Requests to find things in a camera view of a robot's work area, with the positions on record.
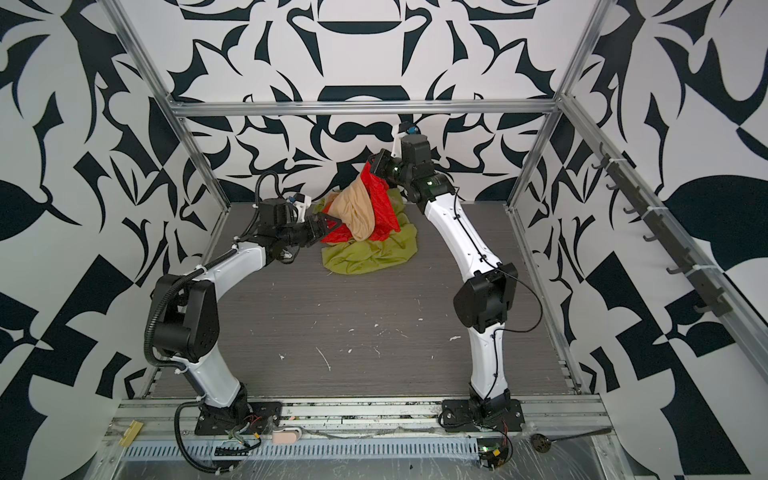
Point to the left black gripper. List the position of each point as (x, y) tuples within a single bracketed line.
[(317, 235)]

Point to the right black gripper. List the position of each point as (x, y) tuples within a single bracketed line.
[(382, 168)]

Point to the beige cloth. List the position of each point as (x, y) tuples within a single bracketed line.
[(354, 208)]

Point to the red cloth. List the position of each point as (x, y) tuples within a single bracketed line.
[(385, 219)]

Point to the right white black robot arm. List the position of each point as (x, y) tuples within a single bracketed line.
[(489, 286)]

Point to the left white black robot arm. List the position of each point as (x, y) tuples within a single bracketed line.
[(183, 325)]

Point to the green cloth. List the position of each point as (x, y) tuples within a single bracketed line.
[(358, 258)]

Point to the pink eraser block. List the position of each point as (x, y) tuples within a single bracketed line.
[(287, 435)]

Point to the yellow tape piece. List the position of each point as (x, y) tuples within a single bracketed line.
[(131, 433)]

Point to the small electronics board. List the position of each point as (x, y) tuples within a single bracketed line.
[(493, 453)]

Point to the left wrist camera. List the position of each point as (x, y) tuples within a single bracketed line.
[(299, 204)]

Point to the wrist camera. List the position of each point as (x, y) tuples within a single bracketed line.
[(399, 132), (299, 204)]

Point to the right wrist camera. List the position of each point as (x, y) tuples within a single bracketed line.
[(399, 132)]

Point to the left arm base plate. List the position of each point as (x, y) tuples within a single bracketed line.
[(254, 417)]

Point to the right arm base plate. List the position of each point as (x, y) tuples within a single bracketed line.
[(469, 415)]

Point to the white slotted cable duct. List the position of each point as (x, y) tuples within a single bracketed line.
[(338, 449)]

